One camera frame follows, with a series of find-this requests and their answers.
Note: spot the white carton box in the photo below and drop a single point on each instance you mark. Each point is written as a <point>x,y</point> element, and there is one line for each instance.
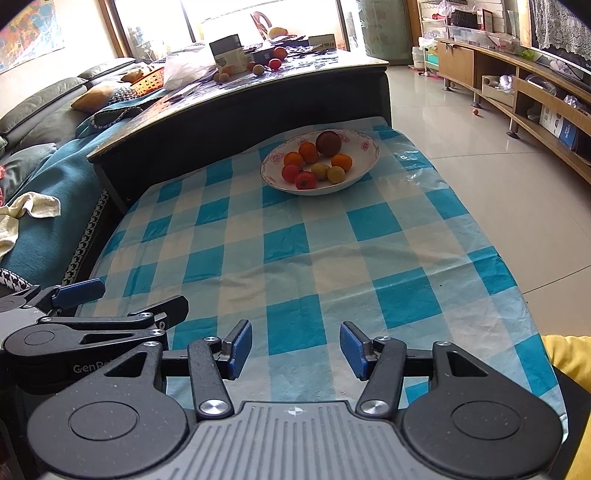
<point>229,54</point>

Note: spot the red tomato with stem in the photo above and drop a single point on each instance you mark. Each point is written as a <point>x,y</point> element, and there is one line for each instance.
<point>305,181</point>

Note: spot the beige towel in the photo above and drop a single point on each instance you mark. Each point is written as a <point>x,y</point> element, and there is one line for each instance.
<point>27,210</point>

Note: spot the orange mandarin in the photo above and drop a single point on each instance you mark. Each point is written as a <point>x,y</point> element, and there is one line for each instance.
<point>341,162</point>

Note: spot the white plastic bag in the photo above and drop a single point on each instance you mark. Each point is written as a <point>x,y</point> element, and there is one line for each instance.
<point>187,69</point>

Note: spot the black coffee table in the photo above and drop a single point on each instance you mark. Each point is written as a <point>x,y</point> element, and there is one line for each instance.
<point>207,129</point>

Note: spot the brown longan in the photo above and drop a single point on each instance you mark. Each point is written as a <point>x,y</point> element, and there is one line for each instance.
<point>320,171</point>
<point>336,174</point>

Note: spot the orange red fruit on table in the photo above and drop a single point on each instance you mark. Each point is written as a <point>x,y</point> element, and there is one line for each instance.
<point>280,52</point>

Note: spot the person's yellow garment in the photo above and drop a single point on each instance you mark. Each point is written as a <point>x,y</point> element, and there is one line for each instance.
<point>570,364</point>

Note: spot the wooden media cabinet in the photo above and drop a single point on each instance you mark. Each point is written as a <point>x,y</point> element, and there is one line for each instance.
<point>461,64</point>

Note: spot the orange cushion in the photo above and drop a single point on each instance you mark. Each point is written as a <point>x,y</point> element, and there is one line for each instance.
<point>94,98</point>

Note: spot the blue checked tablecloth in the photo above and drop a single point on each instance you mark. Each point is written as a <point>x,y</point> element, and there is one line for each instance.
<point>323,258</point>

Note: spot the white printed box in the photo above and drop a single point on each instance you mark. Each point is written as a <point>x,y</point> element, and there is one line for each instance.
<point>549,120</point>

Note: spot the smooth orange tomato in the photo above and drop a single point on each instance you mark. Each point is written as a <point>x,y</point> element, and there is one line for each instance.
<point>293,159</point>

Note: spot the dark purple tomato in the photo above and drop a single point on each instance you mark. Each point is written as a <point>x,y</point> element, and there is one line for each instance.
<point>328,142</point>

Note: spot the black white patterned pillow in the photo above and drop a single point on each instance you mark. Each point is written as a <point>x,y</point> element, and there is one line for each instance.
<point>123,93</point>

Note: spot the orange plastic basket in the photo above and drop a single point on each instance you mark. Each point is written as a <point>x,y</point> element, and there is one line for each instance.
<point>150,79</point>

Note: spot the white floral plate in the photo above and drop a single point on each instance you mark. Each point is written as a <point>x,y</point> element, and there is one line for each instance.
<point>364,146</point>

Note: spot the white storage rack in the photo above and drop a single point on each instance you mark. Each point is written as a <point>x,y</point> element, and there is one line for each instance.
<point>427,55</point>

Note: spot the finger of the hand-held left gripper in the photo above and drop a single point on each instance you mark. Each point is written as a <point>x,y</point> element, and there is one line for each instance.
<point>78,293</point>
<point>171,310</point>

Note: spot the yellow mango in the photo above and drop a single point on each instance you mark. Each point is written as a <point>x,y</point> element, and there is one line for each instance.
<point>278,32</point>

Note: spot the teal sofa cover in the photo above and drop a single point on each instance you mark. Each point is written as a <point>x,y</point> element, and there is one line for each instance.
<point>55,184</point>

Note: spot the open cardboard box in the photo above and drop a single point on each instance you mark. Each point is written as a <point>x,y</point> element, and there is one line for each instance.
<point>497,94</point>

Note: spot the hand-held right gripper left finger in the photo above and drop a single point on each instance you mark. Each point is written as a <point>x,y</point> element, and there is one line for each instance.
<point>240,348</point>

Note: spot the white lace cloth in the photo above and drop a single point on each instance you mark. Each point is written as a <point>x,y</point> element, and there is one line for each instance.
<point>563,27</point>

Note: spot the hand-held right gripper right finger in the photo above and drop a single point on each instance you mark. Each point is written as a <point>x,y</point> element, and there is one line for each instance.
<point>353,348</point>

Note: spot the blue printed box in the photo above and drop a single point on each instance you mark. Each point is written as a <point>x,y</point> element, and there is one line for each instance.
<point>569,134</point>

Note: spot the grey sofa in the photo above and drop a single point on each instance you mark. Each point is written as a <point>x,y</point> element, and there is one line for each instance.
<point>41,106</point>

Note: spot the red cherry tomato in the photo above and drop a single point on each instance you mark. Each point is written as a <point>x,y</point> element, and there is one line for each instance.
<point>290,173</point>

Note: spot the small orange kumquat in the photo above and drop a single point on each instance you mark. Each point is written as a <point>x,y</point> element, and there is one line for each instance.
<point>308,152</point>

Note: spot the colourful wall painting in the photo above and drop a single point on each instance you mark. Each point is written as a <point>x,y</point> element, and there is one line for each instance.
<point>27,32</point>

